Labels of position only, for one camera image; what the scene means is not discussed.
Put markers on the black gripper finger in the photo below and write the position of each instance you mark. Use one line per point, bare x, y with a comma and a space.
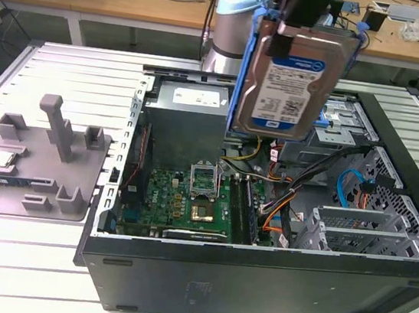
280, 46

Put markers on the hard disk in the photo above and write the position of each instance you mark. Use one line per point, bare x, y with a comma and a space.
287, 97

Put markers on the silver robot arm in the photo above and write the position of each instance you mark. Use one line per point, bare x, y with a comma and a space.
233, 32

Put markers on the metal disk bay cage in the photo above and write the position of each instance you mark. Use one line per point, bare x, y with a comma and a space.
356, 218

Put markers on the small black box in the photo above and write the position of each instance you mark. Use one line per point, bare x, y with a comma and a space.
374, 20

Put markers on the blue drive latch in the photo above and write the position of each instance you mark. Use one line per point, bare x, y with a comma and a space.
324, 121

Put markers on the grey flat box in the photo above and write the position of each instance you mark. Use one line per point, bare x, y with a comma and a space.
407, 14

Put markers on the metal optical drive cage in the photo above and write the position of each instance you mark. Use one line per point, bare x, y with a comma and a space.
328, 137

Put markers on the silver power supply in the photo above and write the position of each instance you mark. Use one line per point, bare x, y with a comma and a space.
182, 129

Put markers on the installed RAM stick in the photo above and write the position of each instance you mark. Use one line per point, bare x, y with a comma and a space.
253, 208

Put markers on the black RAM slot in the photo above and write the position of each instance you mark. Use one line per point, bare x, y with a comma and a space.
242, 211
234, 206

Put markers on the wooden desk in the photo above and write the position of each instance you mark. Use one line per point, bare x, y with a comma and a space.
118, 1

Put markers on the black case fan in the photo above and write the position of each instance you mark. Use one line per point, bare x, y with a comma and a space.
138, 155

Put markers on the green motherboard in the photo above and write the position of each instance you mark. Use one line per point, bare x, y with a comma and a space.
166, 193

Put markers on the black graphics card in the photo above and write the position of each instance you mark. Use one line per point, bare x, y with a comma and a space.
195, 235

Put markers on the black PC case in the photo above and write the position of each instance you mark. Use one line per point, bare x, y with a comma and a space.
254, 286

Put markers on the grey parts rack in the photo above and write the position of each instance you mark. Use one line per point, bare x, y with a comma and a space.
36, 180

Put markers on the silver CPU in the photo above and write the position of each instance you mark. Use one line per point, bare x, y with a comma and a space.
2, 159

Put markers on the spare RAM stick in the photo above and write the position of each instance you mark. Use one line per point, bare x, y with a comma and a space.
9, 180

